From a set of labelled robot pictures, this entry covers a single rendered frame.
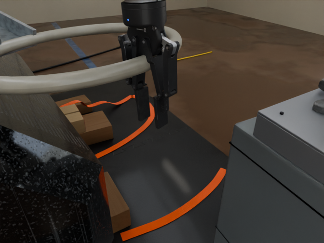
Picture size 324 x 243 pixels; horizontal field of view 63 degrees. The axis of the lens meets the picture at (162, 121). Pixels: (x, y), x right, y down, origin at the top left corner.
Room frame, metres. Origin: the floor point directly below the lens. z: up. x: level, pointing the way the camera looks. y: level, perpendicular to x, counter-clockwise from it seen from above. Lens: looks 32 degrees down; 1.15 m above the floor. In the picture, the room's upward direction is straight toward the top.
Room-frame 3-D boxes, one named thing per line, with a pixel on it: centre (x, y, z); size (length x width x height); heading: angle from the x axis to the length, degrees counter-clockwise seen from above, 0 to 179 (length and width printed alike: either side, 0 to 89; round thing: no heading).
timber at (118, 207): (0.94, 0.28, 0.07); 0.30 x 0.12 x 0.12; 30
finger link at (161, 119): (0.46, 0.00, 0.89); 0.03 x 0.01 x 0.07; 138
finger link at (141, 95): (0.49, 0.04, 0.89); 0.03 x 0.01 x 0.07; 138
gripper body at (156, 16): (0.48, 0.03, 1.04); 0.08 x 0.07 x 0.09; 48
